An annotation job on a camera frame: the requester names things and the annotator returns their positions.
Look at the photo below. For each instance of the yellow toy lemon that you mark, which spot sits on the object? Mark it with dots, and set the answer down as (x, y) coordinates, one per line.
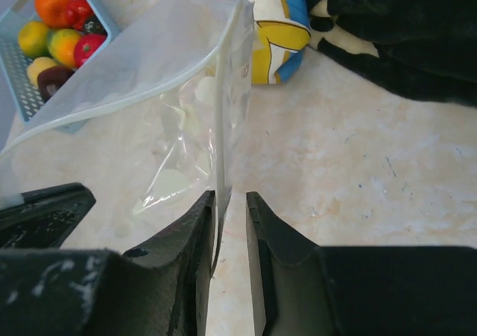
(38, 66)

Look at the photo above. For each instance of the green orange toy mango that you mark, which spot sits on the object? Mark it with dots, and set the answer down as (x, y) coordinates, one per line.
(61, 45)

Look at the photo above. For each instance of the black floral pillow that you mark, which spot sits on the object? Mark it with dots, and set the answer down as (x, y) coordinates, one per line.
(423, 50)

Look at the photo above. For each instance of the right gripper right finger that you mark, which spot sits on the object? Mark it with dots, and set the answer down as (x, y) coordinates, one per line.
(287, 285)

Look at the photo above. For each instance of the dark maroon toy plum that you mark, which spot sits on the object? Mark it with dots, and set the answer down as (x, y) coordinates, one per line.
(51, 80)

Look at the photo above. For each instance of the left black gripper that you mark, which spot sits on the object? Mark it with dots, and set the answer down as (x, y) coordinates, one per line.
(52, 292)

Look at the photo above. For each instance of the orange toy fruit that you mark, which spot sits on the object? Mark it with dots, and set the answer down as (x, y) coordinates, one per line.
(52, 12)

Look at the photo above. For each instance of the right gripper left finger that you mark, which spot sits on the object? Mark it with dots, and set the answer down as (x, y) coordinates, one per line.
(169, 287)

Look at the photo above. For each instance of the blue plastic basket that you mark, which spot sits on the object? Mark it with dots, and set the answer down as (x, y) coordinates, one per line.
(14, 63)

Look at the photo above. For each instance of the red toy apple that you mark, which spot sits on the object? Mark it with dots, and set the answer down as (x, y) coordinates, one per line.
(86, 47)

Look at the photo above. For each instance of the yellow green toy citrus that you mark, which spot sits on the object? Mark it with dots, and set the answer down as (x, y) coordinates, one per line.
(33, 39)

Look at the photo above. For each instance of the blue yellow pikachu cloth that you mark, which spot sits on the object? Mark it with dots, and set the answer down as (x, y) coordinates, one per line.
(282, 33)

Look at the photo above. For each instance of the dark purple toy fruit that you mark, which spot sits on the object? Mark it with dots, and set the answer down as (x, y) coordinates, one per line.
(92, 25)

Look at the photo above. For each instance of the clear dotted zip top bag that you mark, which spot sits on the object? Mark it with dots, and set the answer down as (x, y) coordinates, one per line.
(147, 125)

